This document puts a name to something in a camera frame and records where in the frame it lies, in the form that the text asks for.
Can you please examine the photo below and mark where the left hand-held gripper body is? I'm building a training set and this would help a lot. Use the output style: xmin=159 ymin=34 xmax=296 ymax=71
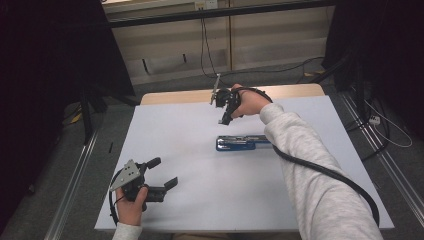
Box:
xmin=109 ymin=159 xmax=150 ymax=203

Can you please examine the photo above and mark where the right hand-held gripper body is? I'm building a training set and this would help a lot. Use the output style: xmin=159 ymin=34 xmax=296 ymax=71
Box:
xmin=209 ymin=73 xmax=236 ymax=109

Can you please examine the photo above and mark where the person's right hand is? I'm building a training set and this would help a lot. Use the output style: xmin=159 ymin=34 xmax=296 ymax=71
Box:
xmin=230 ymin=83 xmax=273 ymax=120

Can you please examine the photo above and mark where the person's left hand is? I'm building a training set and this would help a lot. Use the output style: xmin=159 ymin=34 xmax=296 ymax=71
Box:
xmin=115 ymin=185 xmax=150 ymax=227

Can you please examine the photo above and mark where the blue stapler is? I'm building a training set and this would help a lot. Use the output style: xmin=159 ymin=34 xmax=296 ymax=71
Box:
xmin=215 ymin=134 xmax=273 ymax=152

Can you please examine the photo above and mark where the white table mat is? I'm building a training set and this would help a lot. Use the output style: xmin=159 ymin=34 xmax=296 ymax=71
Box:
xmin=94 ymin=95 xmax=396 ymax=233

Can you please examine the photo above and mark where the black stand leg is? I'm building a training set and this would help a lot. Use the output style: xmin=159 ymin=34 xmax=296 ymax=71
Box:
xmin=79 ymin=87 xmax=108 ymax=146

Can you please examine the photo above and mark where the black curtain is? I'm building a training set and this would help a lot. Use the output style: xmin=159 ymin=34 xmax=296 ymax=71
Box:
xmin=0 ymin=0 xmax=136 ymax=234
xmin=320 ymin=0 xmax=424 ymax=143

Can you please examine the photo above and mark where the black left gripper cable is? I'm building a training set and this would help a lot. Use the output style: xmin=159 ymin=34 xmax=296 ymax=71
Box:
xmin=108 ymin=168 xmax=127 ymax=227

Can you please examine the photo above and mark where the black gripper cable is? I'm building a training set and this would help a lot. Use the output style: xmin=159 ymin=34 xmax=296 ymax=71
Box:
xmin=108 ymin=168 xmax=127 ymax=227
xmin=237 ymin=86 xmax=381 ymax=228

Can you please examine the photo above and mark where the black hanging cable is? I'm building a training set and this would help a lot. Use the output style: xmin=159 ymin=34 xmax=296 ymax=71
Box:
xmin=199 ymin=17 xmax=222 ymax=81

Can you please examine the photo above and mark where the black floor cable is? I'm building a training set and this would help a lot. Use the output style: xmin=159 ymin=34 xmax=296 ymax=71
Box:
xmin=218 ymin=55 xmax=326 ymax=85

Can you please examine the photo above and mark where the aluminium floor rail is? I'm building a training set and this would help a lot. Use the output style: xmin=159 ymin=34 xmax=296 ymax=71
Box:
xmin=339 ymin=92 xmax=424 ymax=219
xmin=43 ymin=129 xmax=100 ymax=240

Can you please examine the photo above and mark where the black horizontal frame bar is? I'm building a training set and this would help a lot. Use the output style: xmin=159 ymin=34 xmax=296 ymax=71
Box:
xmin=99 ymin=0 xmax=338 ymax=30

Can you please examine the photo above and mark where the white wall socket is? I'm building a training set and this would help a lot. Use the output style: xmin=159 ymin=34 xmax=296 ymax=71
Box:
xmin=194 ymin=0 xmax=219 ymax=11

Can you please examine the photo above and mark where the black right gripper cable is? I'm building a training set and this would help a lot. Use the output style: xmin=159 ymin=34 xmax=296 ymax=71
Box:
xmin=237 ymin=86 xmax=381 ymax=228

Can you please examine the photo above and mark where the white cable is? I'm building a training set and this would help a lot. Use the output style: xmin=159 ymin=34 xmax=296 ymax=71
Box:
xmin=363 ymin=99 xmax=414 ymax=149

